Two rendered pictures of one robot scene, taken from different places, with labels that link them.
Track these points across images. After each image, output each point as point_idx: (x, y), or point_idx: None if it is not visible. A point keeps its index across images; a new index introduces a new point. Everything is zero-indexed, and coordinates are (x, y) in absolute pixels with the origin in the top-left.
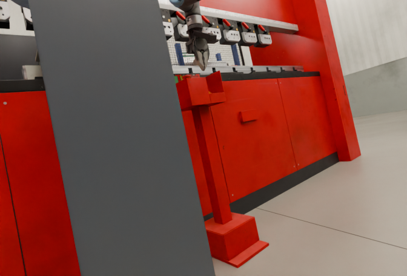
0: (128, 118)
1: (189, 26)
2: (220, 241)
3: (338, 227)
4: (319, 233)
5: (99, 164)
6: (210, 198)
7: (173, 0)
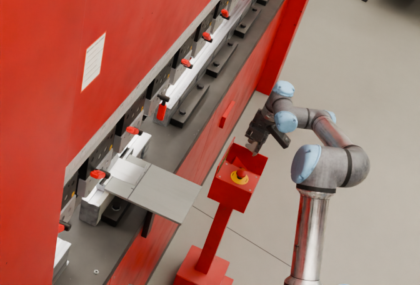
0: None
1: (269, 122)
2: None
3: (280, 257)
4: (268, 265)
5: None
6: (201, 255)
7: (282, 130)
